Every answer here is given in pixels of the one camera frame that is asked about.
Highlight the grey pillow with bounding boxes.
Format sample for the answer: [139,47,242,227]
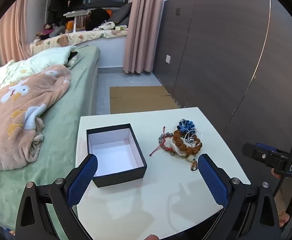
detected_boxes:
[107,2,133,27]

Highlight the bed with green sheet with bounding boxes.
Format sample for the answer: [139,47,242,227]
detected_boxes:
[0,44,101,233]

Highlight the white folding rack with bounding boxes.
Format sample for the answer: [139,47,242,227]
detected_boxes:
[63,10,91,33]

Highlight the floral window seat cushion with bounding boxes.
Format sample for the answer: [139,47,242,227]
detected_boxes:
[29,29,129,55]

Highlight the silver chunky bracelet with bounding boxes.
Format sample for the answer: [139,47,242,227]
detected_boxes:
[185,129,203,148]

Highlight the wide pink curtain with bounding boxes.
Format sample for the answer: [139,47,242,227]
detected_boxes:
[123,0,167,75]

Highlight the flat cardboard sheet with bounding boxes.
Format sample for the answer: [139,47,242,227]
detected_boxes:
[109,86,180,115]

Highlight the black cloth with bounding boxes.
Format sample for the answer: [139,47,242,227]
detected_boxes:
[67,52,78,66]

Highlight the dark brown wardrobe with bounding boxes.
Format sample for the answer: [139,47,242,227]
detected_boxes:
[153,0,292,155]

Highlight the black bag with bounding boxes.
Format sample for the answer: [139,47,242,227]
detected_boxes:
[85,8,110,30]

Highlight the red cord bracelet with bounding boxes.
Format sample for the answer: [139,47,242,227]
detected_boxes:
[150,127,173,157]

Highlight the white mesh pouch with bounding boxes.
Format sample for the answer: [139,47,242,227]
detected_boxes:
[172,138,195,160]

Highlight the blue knotted cord bracelet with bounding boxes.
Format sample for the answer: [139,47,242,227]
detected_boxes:
[177,120,196,133]

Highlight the narrow pink curtain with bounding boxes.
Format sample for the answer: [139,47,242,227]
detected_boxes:
[0,0,33,64]

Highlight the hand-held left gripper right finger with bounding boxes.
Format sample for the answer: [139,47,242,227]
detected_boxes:
[198,153,281,240]

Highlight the pink floral blanket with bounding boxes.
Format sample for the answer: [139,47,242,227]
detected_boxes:
[0,64,72,172]

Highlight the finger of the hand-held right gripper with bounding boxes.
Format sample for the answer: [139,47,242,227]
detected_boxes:
[242,142,292,178]

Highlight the black jewelry box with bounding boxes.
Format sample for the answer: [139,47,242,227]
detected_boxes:
[86,123,147,188]

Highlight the stuffed toy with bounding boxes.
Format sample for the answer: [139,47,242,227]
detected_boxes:
[34,23,67,40]

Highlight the light green quilt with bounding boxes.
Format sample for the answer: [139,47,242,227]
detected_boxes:
[0,45,76,90]

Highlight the white patterned cloth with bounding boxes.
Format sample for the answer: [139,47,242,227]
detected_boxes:
[93,21,129,32]

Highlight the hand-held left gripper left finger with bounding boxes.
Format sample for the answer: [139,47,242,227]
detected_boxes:
[15,154,99,240]

